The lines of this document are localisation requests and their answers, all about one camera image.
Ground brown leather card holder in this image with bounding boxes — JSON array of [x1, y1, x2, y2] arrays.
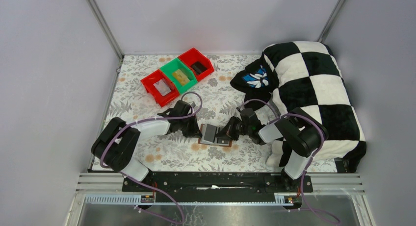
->
[[198, 124, 232, 147]]

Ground silver card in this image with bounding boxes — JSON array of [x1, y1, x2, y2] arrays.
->
[[154, 79, 172, 97]]

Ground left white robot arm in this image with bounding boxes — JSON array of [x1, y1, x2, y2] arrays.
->
[[91, 100, 202, 181]]

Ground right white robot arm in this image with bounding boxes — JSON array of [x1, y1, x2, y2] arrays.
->
[[215, 107, 329, 180]]

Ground yellow card in green bin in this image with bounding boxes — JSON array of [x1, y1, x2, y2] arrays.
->
[[172, 69, 190, 86]]

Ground floral table cloth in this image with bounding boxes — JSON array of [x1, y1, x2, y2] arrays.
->
[[92, 54, 338, 173]]

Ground red bin near left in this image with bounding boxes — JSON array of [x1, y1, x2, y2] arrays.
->
[[140, 69, 180, 107]]

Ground red bin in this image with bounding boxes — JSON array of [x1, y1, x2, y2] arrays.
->
[[179, 48, 214, 82], [140, 69, 180, 107]]

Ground black cap with blue logo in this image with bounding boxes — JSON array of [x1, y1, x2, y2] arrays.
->
[[230, 58, 274, 111]]

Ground green bin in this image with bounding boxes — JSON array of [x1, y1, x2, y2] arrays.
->
[[160, 58, 198, 94]]

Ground black item in red bin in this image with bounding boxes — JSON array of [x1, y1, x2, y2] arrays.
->
[[191, 62, 207, 75]]

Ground red bin far right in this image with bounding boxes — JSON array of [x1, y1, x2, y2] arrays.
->
[[179, 48, 214, 82]]

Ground checkered black white pillow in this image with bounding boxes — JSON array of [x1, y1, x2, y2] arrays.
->
[[261, 41, 367, 173]]

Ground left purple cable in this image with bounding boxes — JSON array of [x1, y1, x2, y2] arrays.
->
[[99, 91, 204, 226]]

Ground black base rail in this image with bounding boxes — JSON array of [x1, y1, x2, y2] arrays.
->
[[122, 171, 314, 202]]

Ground aluminium frame rails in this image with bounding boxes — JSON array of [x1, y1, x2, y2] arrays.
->
[[76, 172, 366, 207]]

